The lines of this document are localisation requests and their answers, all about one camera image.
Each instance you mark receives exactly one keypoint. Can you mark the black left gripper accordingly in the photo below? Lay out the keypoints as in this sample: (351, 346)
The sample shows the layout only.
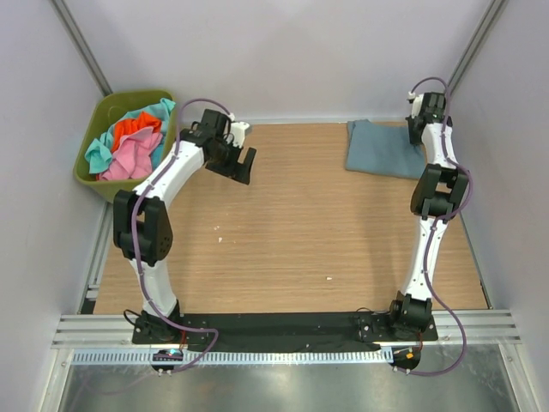
(240, 172)

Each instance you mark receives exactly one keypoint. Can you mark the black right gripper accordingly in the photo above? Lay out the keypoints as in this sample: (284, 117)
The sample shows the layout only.
(414, 140)

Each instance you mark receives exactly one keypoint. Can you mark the blue-grey t shirt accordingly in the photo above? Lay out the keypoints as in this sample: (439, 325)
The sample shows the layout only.
(382, 150)

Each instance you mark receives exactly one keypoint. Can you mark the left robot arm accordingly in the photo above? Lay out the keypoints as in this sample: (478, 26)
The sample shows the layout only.
(141, 225)

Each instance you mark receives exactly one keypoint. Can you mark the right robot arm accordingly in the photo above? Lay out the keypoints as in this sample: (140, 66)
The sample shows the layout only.
(436, 200)

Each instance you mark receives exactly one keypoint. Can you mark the pink t shirt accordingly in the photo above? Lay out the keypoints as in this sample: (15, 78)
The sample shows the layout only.
(132, 160)

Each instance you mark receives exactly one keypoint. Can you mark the orange t shirt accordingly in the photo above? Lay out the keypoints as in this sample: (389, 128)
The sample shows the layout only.
(129, 126)

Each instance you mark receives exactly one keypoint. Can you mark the teal t shirt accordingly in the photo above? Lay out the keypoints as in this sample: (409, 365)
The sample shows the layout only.
(99, 155)

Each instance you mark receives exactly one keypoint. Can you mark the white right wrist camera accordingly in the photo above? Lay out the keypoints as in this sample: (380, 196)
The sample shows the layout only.
(416, 102)

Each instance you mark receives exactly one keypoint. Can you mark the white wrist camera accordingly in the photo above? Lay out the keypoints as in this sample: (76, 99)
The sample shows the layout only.
(238, 132)
(416, 102)

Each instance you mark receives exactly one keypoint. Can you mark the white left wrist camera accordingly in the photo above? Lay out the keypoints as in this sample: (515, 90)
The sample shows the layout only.
(238, 132)

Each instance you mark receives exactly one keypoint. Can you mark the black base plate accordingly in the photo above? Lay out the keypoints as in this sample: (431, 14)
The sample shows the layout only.
(285, 333)

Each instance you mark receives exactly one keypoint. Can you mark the white slotted cable duct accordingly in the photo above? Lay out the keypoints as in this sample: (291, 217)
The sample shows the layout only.
(171, 357)

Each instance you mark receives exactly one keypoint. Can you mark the aluminium frame rail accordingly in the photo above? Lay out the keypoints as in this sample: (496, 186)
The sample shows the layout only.
(112, 331)

